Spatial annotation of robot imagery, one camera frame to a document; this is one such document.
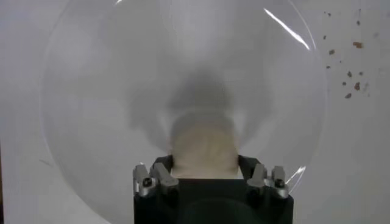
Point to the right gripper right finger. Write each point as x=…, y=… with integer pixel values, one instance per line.
x=259, y=178

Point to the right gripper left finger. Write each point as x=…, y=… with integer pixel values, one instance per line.
x=164, y=176

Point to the white steamed baozi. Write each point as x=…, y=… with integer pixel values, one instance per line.
x=204, y=149

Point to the white round plate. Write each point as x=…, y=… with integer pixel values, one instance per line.
x=106, y=76

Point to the brown crumbs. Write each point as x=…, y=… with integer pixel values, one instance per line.
x=357, y=44

